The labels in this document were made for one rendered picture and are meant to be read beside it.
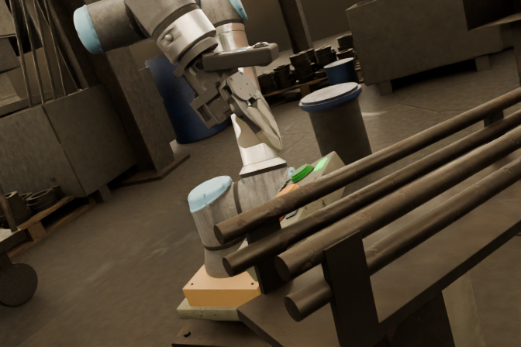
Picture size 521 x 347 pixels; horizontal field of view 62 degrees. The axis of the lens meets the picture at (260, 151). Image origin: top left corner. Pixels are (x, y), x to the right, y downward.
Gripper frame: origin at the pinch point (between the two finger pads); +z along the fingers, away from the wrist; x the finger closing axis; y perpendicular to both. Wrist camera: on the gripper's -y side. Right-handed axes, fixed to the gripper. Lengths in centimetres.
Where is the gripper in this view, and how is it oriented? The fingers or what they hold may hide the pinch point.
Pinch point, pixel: (279, 142)
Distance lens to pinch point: 70.9
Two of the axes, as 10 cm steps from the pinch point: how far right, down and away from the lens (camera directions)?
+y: -7.2, 4.8, 5.0
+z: 6.0, 8.0, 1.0
